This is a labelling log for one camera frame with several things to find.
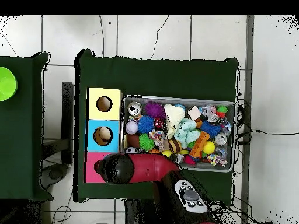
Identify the mint knit cloth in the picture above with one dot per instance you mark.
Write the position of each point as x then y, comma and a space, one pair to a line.
186, 134

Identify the large dark green tablecloth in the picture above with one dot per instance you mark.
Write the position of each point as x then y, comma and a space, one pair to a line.
151, 77

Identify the silver drink can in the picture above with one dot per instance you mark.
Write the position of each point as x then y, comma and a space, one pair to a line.
134, 109

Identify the cream knit cloth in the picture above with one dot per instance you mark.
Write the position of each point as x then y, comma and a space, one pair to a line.
173, 116

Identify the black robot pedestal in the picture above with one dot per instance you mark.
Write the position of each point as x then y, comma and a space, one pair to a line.
140, 213

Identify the white baseball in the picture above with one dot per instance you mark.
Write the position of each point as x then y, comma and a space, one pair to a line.
131, 127

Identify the small soccer ball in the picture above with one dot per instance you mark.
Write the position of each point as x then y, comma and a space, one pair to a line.
132, 150

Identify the beige brown ball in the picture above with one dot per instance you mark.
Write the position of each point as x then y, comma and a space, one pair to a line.
105, 134

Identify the silver mesh bin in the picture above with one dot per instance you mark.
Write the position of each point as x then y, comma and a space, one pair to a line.
205, 166

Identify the purple spiky ball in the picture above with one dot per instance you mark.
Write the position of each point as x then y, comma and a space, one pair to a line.
154, 110

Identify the wooden box with three holes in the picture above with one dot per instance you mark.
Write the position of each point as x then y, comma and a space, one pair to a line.
102, 116

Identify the yellow ball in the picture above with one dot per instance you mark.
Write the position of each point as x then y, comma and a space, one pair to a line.
209, 147

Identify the grey stand base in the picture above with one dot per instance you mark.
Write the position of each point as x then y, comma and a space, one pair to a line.
55, 173

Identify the lime green bowl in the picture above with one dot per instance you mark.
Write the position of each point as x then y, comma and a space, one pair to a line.
7, 84

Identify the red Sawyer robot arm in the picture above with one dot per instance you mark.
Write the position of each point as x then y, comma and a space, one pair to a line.
151, 166

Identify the small dark green tablecloth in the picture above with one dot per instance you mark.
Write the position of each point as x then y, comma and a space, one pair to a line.
21, 140

